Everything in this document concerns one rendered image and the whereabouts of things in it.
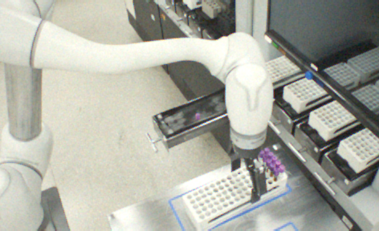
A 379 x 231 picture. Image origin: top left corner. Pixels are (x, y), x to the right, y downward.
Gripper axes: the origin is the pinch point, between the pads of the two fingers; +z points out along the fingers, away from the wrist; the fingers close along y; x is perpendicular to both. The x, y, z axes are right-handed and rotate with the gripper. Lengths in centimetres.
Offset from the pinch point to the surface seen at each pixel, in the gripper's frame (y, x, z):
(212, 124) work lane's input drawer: -32.6, 6.9, 8.7
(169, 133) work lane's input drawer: -34.2, -9.3, 5.7
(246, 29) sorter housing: -62, 41, -4
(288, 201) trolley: 9.1, 9.5, 5.3
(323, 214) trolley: 17.7, 15.4, 5.3
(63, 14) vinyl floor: -301, -11, 88
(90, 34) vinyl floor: -248, 2, 88
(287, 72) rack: -34, 41, 1
